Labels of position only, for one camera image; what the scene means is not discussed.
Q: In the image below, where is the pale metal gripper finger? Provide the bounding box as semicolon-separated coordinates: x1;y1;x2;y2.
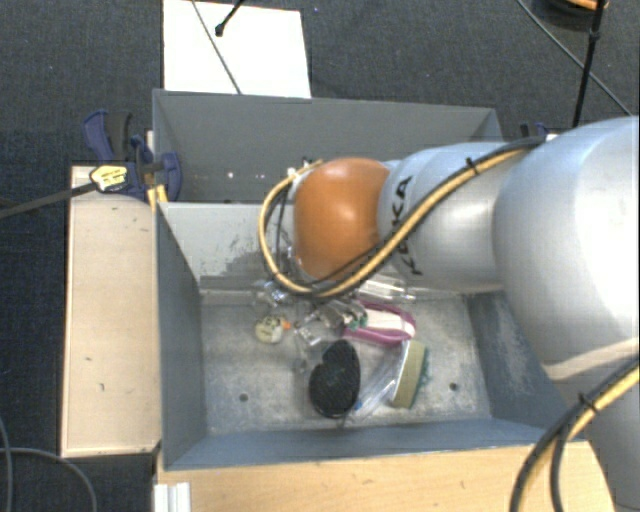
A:
293;323;324;373

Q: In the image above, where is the small cream toy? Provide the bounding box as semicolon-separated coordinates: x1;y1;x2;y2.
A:
254;314;293;344

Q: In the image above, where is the black heart-shaped mesh pad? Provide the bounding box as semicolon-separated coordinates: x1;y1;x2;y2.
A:
307;339;363;419

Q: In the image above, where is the clear glass thing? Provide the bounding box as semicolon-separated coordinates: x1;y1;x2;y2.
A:
252;279;292;308

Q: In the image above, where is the grey metal bin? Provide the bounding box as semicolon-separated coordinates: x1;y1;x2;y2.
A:
151;88;587;472

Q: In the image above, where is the clear plastic bag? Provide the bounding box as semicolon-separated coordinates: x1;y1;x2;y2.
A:
346;343;407;422

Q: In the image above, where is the yellow and green sponge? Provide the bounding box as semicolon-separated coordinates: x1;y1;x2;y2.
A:
389;339;431;409

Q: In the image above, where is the pale wood flat board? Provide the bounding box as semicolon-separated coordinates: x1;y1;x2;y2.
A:
59;164;164;459

